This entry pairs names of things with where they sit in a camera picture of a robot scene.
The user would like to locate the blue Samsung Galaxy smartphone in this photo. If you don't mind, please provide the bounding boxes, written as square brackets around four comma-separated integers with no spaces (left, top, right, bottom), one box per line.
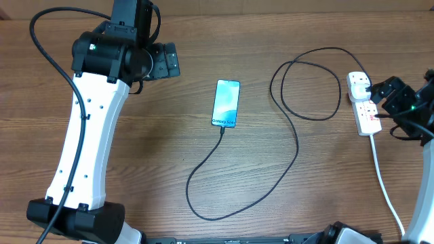
[211,79,241,128]

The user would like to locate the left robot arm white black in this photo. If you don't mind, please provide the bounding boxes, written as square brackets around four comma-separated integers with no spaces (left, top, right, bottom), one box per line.
[26,0,180,243]

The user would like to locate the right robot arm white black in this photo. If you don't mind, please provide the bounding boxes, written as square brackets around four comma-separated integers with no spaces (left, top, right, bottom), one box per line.
[346,69,433,243]

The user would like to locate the white charger adapter plug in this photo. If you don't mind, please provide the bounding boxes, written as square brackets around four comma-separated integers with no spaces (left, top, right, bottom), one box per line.
[349,83,371,102]

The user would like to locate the white power strip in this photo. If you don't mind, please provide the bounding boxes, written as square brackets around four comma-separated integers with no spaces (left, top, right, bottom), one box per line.
[347,71,382,136]

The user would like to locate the white power strip cord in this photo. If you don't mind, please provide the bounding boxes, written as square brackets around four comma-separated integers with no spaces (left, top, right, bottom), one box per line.
[368,134,406,237]

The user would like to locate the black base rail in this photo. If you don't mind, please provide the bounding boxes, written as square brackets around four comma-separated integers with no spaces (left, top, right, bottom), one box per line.
[142,233,384,244]

